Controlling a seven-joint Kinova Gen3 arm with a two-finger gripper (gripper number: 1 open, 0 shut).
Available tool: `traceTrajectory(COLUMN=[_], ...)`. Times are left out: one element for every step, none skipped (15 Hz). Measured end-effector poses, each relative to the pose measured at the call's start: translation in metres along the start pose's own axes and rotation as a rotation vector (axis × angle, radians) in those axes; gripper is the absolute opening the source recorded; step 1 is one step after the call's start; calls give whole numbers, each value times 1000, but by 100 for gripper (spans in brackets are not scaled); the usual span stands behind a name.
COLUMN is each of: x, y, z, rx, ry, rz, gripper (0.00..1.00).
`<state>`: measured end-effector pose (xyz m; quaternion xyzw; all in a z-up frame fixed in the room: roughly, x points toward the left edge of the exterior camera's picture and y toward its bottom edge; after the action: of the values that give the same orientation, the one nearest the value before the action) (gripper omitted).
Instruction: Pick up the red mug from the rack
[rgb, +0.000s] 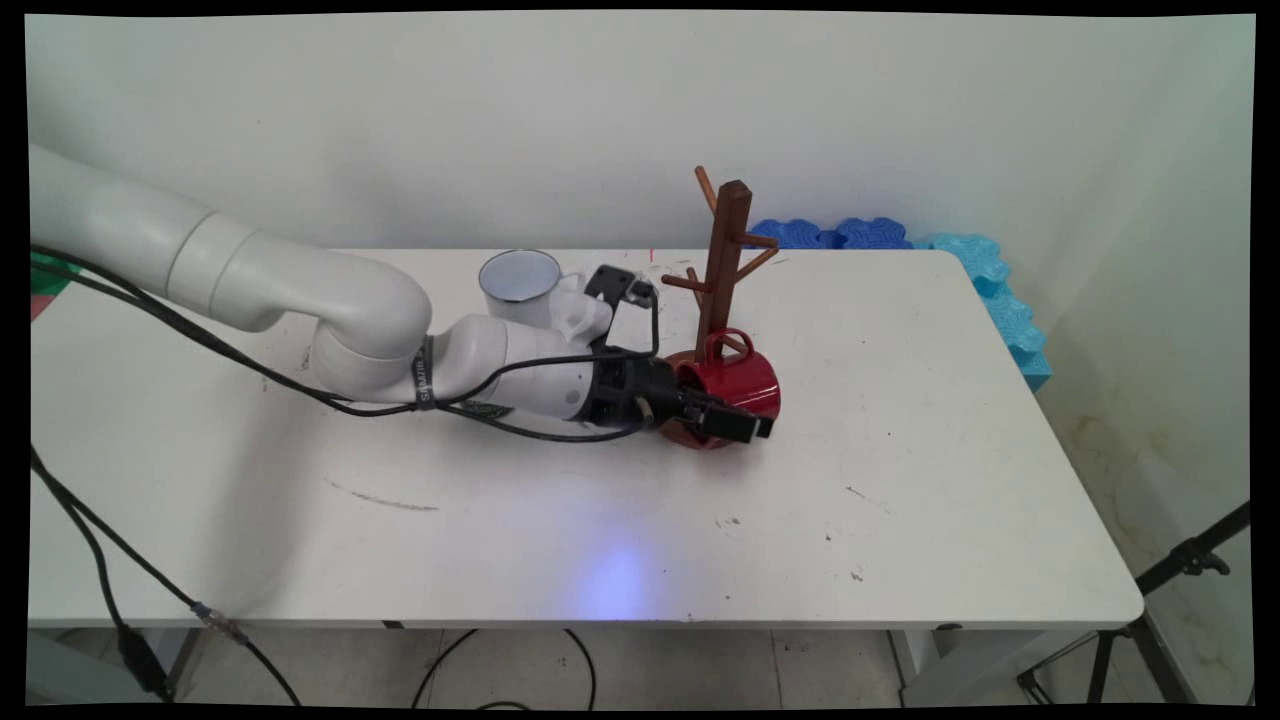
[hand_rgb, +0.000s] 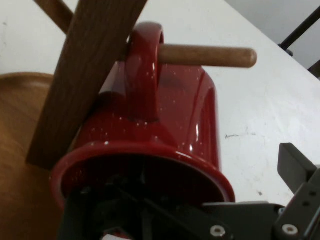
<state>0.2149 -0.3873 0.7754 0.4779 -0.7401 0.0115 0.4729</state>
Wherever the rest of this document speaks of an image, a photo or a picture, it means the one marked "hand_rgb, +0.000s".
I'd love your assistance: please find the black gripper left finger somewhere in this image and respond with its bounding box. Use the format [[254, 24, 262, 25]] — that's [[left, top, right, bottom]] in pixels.
[[57, 184, 233, 240]]

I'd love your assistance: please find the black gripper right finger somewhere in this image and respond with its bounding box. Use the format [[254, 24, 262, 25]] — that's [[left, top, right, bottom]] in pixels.
[[273, 142, 320, 240]]

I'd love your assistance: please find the red speckled ceramic mug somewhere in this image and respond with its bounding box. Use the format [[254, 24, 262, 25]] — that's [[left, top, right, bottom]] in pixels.
[[48, 21, 236, 240]]

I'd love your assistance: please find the dark metal leg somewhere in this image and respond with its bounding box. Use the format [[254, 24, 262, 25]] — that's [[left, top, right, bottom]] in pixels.
[[308, 58, 320, 79]]

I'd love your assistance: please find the black metal stand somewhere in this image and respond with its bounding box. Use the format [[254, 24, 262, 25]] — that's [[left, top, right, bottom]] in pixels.
[[277, 4, 320, 51]]

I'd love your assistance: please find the wooden mug tree stand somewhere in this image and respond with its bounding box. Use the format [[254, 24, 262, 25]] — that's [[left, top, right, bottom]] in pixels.
[[0, 0, 258, 240]]

